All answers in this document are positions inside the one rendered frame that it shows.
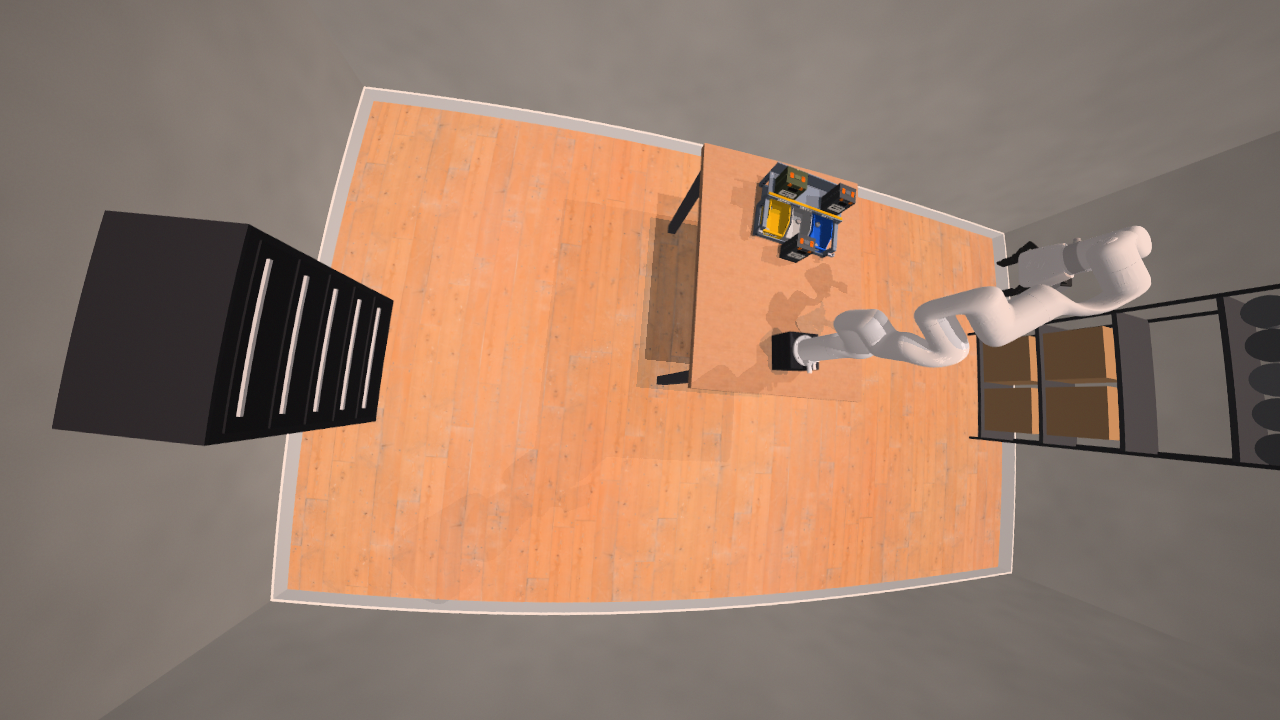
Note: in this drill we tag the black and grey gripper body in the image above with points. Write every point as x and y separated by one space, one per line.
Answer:
1043 265

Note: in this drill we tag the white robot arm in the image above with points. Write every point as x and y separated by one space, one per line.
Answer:
996 321

